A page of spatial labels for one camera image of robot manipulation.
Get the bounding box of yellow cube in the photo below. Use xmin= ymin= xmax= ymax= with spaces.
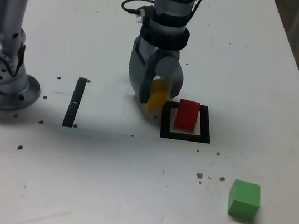
xmin=145 ymin=77 xmax=171 ymax=111

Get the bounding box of red cube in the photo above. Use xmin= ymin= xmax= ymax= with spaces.
xmin=173 ymin=98 xmax=202 ymax=132

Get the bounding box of black tape square outline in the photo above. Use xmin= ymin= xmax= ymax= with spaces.
xmin=158 ymin=99 xmax=216 ymax=146

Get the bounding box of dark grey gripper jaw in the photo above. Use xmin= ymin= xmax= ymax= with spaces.
xmin=123 ymin=38 xmax=163 ymax=107

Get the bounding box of black tape strip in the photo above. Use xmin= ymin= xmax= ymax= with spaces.
xmin=61 ymin=75 xmax=88 ymax=130

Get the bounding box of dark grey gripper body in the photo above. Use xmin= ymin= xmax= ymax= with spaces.
xmin=149 ymin=43 xmax=183 ymax=64

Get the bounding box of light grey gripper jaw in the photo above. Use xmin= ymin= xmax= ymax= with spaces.
xmin=151 ymin=55 xmax=188 ymax=101

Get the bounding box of green cube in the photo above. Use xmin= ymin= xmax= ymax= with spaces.
xmin=225 ymin=178 xmax=264 ymax=221

